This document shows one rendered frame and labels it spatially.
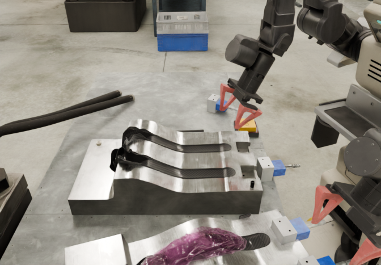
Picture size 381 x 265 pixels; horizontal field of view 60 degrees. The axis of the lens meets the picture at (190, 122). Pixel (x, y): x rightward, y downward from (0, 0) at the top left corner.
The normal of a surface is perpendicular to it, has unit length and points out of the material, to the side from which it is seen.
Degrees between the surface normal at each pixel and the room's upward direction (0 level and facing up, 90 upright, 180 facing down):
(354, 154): 63
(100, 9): 90
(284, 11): 75
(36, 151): 0
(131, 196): 90
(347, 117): 0
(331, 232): 0
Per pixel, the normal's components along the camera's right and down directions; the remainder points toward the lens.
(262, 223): 0.00, -0.83
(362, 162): -0.84, -0.21
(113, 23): 0.00, 0.55
